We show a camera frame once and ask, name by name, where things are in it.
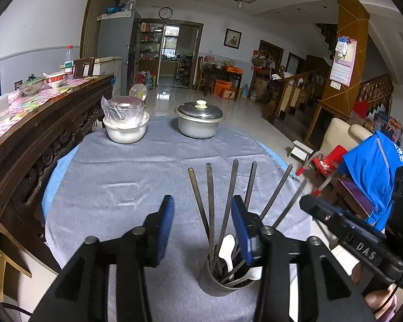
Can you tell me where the white step stool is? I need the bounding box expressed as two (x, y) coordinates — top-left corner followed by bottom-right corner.
(288, 140), (314, 162)

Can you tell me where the clear plastic water bottle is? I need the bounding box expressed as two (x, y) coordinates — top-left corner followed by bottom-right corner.
(64, 45), (73, 74)

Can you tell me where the beige armchair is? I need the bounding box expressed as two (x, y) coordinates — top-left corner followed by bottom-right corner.
(319, 118), (373, 155)

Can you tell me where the white chest freezer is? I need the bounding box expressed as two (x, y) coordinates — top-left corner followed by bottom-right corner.
(93, 57), (122, 97)

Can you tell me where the white bowl with plastic bag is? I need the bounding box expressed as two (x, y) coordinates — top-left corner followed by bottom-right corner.
(100, 96), (150, 144)

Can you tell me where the grey refrigerator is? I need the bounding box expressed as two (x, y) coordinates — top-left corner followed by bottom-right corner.
(97, 9), (140, 96)

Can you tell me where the wall calendar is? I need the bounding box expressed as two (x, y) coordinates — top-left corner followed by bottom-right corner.
(330, 36), (357, 86)

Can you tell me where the clear plastic container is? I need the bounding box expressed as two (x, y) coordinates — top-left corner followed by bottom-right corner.
(0, 93), (9, 123)

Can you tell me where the red and white bowl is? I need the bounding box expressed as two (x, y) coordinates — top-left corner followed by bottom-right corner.
(44, 71), (67, 89)

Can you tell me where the dark dining table background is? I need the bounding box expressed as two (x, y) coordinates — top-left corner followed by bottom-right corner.
(200, 63), (243, 101)

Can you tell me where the person's right hand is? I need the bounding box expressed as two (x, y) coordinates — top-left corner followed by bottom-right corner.
(350, 262), (399, 321)

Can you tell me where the red plastic child chair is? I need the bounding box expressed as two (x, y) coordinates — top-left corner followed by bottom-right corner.
(296, 145), (348, 196)

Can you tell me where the small white electric fan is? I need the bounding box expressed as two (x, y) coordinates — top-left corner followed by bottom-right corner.
(129, 83), (147, 101)

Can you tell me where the framed wall picture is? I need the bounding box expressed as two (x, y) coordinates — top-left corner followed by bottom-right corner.
(223, 28), (242, 49)

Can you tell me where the white plastic spoon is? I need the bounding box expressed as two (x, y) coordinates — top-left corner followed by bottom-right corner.
(218, 234), (235, 273)
(226, 267), (263, 287)

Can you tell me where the grey tablecloth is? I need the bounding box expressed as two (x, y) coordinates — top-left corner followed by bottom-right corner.
(45, 116), (312, 321)

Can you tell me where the aluminium pot with lid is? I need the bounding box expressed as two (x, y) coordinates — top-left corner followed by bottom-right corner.
(175, 100), (226, 140)

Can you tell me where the blue jacket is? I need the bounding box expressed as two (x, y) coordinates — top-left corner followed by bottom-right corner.
(339, 131), (403, 231)

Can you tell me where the round wall clock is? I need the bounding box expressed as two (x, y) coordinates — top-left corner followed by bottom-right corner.
(159, 7), (173, 20)

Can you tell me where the carved dark wooden sideboard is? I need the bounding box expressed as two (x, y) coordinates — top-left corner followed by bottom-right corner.
(0, 75), (113, 273)

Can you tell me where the black utensil holder cup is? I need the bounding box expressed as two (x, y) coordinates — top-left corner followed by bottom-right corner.
(198, 252), (258, 297)

